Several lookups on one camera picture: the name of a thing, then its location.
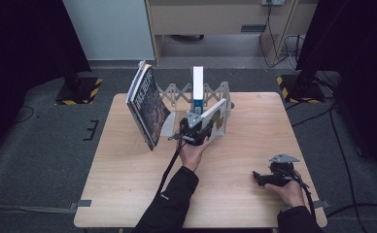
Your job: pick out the black stand with striped base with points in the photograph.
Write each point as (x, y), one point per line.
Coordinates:
(301, 89)
(79, 92)

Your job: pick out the grey metal expandable book rack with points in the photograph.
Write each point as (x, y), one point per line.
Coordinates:
(223, 97)

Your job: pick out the light wooden desk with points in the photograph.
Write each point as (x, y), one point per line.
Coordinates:
(209, 17)

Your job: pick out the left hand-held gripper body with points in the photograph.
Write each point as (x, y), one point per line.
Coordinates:
(191, 129)

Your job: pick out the grey portrait magazine red stripe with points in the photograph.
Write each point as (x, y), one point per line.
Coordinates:
(133, 87)

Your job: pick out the person's left hand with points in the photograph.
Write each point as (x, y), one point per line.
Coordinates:
(193, 157)

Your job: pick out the grey tape strip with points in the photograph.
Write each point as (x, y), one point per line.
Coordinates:
(79, 204)
(322, 204)

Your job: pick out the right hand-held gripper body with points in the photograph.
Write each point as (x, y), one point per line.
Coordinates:
(282, 170)

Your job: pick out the white power strip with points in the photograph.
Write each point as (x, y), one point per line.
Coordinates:
(272, 2)

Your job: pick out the blue book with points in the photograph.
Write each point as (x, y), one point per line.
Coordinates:
(198, 84)

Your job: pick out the person's right hand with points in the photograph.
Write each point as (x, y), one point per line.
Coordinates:
(288, 194)

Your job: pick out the white cabinet panel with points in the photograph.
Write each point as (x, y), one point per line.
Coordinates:
(112, 29)

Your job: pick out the dark magazine orange artwork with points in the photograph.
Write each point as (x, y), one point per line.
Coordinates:
(151, 110)

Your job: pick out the white picture book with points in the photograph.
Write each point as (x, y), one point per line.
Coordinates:
(217, 119)

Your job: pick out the black curtain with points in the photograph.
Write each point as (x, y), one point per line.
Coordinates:
(21, 58)
(361, 48)

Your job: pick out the black tape floor mark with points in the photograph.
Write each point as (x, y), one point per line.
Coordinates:
(92, 130)

